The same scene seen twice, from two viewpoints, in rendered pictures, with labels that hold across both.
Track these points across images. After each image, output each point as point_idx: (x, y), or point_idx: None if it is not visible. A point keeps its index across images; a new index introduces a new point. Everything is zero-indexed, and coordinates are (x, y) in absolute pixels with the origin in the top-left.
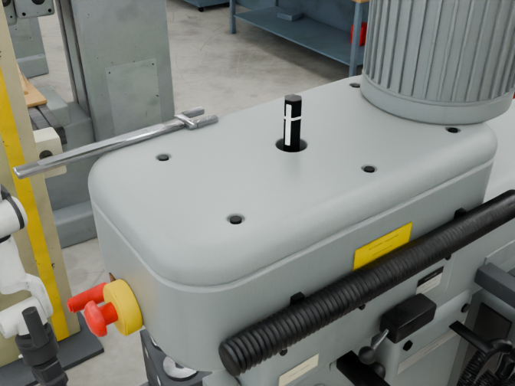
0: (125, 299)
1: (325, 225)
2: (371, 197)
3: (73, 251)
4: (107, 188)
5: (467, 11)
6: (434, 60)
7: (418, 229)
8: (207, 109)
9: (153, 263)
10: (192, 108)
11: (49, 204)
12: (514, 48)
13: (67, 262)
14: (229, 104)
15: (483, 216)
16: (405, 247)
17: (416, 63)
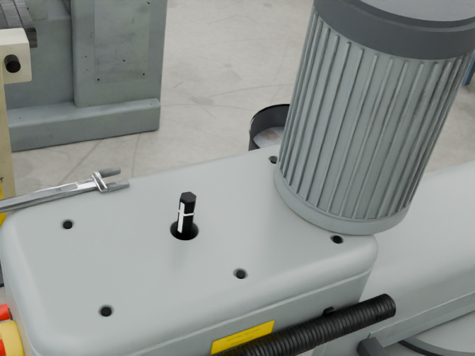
0: (12, 344)
1: (182, 327)
2: (231, 304)
3: (29, 157)
4: (10, 251)
5: (358, 152)
6: (327, 180)
7: (282, 323)
8: (210, 12)
9: (30, 337)
10: (194, 8)
11: (6, 116)
12: (405, 181)
13: (21, 168)
14: (237, 10)
15: (346, 320)
16: (262, 342)
17: (312, 177)
